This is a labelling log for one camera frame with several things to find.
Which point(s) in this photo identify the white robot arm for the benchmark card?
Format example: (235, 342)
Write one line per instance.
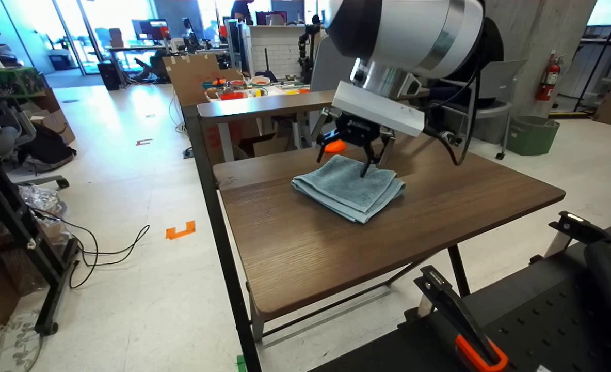
(415, 33)

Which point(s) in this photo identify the colourful toy pile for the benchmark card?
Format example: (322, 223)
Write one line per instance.
(251, 90)

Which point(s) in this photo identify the white plastic bag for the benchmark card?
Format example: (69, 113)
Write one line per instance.
(41, 198)

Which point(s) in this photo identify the black light stand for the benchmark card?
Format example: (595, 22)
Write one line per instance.
(597, 62)

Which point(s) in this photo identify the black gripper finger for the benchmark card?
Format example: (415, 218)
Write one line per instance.
(375, 155)
(328, 145)

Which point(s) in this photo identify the wooden table white legs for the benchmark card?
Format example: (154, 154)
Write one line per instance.
(251, 105)

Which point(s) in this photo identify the green waste bin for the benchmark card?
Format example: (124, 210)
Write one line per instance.
(533, 137)

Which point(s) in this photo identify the orange floor marker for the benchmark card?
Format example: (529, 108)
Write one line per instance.
(180, 229)

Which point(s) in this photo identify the distant desk with monitors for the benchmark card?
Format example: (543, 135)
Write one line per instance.
(148, 38)

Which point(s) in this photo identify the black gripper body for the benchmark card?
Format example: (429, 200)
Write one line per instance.
(361, 133)

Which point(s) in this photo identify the black metal table frame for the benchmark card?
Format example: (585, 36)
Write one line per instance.
(231, 276)

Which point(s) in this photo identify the light blue towel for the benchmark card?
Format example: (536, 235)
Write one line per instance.
(348, 191)

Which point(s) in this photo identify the cluttered dark office chair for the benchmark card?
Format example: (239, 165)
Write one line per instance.
(45, 145)

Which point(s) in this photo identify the grey office chair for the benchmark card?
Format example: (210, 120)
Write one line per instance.
(322, 69)
(493, 114)

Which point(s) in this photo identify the green floor tape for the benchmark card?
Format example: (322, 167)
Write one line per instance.
(243, 365)

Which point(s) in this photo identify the red fire extinguisher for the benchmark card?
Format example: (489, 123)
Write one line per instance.
(549, 78)

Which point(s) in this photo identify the black metal rack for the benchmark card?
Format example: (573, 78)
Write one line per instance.
(45, 276)

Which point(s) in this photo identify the orange plastic toy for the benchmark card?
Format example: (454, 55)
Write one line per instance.
(336, 147)

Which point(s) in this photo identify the large brown cardboard box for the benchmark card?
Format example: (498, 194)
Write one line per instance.
(194, 75)

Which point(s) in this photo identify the black perforated board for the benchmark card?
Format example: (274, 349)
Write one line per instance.
(546, 323)

